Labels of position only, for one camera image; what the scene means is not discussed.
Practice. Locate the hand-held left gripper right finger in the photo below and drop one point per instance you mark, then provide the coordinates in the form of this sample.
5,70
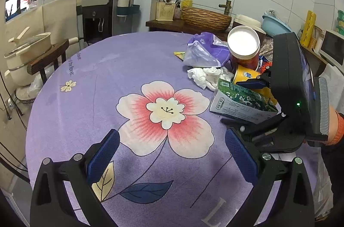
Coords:
240,157

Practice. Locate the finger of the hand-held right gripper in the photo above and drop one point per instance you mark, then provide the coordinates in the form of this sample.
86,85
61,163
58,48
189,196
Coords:
252,84
258,129

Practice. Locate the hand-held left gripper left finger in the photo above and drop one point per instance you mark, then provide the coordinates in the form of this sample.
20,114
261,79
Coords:
103,154

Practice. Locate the green and white carton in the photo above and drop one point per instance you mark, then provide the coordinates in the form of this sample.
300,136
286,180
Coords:
236,102

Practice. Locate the person's right hand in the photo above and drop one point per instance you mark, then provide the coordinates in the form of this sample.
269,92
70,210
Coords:
336,125

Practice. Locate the yellow paper cup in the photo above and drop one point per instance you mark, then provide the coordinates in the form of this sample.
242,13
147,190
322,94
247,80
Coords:
244,74

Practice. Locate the wooden side table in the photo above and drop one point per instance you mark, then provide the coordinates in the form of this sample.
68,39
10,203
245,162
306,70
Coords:
314,60

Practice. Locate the grey floral cloth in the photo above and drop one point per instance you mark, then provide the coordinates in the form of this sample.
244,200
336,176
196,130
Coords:
266,45

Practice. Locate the red cup with white lid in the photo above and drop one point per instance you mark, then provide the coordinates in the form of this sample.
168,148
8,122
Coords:
243,41

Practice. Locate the crumpled white tissue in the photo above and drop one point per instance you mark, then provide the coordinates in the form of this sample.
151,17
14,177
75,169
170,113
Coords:
207,76

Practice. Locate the light blue plastic basin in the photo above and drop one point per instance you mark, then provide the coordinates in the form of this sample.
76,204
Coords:
275,27

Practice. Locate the white microwave oven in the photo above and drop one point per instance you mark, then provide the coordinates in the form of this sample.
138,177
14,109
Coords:
333,47

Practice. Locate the yellow tall package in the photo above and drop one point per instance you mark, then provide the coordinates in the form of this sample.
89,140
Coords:
307,27

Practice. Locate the purple plastic bag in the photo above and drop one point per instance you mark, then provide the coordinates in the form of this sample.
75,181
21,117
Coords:
204,51

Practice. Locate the brown box with white lid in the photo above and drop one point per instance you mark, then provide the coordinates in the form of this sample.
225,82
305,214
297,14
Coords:
246,20

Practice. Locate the stack of green cups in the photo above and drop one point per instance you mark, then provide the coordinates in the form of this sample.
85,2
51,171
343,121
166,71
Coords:
340,23

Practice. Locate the woven basket basin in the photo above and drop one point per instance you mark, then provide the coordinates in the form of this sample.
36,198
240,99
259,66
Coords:
205,19

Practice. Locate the bamboo faucet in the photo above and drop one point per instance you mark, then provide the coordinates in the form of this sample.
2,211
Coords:
227,7

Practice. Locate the purple floral tablecloth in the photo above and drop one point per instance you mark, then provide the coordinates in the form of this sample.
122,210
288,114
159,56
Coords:
107,68

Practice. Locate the pink utensil cup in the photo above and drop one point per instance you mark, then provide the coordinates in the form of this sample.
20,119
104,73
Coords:
178,12

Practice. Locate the yellow soap pump bottle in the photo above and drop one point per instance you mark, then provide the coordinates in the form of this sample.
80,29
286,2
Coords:
187,2

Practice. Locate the dark wooden counter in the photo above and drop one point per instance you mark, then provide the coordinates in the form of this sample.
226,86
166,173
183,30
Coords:
166,24

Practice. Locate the beige chopstick holder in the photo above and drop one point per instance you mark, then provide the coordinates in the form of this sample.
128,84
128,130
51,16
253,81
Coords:
165,11

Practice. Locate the dark wooden chair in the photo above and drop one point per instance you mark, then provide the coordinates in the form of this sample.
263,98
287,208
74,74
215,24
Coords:
48,55

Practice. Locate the cream cooking pot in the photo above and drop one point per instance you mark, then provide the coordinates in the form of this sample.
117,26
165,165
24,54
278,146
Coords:
27,60

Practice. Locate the blue-grey cup holder tray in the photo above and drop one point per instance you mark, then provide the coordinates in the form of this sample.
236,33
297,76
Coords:
129,11

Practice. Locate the cream ladle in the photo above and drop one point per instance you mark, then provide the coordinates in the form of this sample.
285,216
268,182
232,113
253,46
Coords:
20,35

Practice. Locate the beige padded panel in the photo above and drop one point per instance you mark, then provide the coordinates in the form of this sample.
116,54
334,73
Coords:
53,17

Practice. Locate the grey water dispenser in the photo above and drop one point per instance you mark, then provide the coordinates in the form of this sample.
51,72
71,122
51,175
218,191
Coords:
96,1

